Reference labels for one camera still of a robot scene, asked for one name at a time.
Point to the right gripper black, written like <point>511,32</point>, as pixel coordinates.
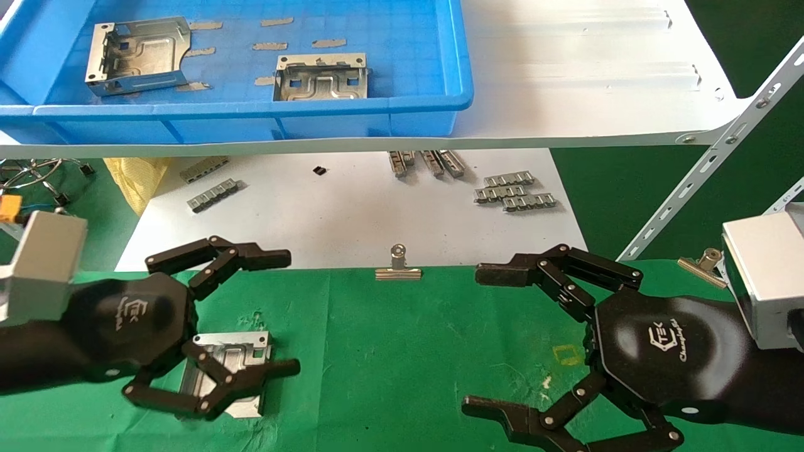
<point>669,348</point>

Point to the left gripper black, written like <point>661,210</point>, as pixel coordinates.
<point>129,323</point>

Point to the stamped sheet metal bracket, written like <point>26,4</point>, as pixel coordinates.
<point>320,85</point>
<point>245,348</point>
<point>144,56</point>

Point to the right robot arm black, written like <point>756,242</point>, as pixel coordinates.
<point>785,389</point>

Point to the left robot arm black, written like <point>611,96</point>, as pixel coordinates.
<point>31,358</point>

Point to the green cloth mat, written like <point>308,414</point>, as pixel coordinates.
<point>389,351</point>

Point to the grey metal clip strip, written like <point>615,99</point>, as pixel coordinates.
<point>432,163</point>
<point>213,195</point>
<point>529,201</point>
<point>452,163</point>
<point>499,193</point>
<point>509,179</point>
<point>204,169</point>
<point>397,163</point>

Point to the silver binder clip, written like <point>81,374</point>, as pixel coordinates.
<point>398,272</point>

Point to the white paper sheet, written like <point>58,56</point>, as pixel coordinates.
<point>352,220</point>

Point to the yellow plastic bag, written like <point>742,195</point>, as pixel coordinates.
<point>135,182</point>

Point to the brass binder clip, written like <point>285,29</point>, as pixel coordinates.
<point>702,269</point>

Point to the grey tape strip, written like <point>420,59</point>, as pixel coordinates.
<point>191,86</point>
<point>265,80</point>
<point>276,21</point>
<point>270,46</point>
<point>328,43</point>
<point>200,52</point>
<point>205,26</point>

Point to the white slotted shelf strut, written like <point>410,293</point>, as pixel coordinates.
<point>785,198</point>
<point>710,163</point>

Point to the blue plastic bin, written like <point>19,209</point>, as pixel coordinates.
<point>408,63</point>

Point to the left wrist grey camera box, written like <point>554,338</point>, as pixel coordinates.
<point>47,263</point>

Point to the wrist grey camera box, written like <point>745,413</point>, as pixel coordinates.
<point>763,276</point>
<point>47,263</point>

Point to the right wrist grey camera box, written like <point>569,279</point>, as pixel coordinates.
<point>763,276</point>

